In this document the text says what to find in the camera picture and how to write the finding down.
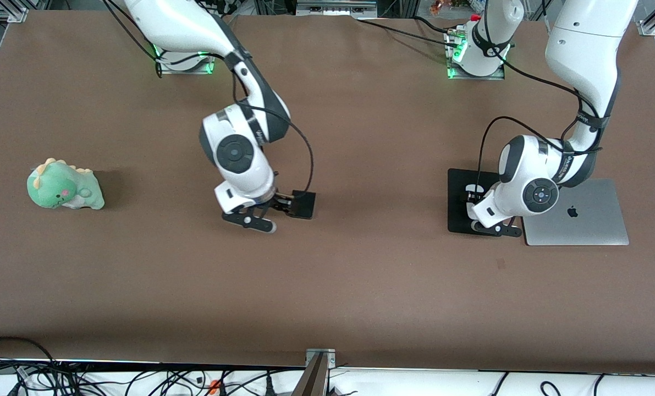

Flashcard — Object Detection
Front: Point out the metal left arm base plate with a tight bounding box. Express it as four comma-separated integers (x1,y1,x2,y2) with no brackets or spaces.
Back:
444,25,506,80

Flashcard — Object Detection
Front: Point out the grey metal equipment box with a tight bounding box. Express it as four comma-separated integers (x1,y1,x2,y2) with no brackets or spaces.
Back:
296,0,378,18

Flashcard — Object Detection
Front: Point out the short black table cable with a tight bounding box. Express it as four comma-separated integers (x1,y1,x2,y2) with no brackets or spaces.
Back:
412,15,455,35

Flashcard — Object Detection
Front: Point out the long black table cable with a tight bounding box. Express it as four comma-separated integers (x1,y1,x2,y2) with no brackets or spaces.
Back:
355,19,463,48

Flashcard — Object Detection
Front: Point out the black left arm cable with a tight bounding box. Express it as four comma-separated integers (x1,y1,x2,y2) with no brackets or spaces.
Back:
475,0,604,194

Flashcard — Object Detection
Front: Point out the black phone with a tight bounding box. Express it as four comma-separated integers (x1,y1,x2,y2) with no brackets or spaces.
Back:
290,190,317,221

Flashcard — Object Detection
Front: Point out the black looped floor cable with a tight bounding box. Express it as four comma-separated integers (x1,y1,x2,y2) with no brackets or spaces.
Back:
0,336,59,396

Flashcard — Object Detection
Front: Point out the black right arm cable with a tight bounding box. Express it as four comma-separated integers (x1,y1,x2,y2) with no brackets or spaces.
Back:
103,0,315,200

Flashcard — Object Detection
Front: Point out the silver laptop with apple logo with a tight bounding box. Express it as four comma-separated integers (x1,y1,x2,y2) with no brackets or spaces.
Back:
520,178,630,246

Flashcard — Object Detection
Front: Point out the black mouse pad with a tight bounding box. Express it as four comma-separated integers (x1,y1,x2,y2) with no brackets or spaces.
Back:
447,168,524,238

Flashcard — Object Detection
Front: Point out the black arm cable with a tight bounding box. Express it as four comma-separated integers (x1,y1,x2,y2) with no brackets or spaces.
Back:
475,0,604,194
103,0,315,200

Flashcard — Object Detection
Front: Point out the green dinosaur plush toy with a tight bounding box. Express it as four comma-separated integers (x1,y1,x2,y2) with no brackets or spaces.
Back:
27,158,106,211

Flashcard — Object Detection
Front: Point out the aluminium post with bracket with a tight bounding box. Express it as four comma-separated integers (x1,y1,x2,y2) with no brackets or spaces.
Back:
293,348,337,396

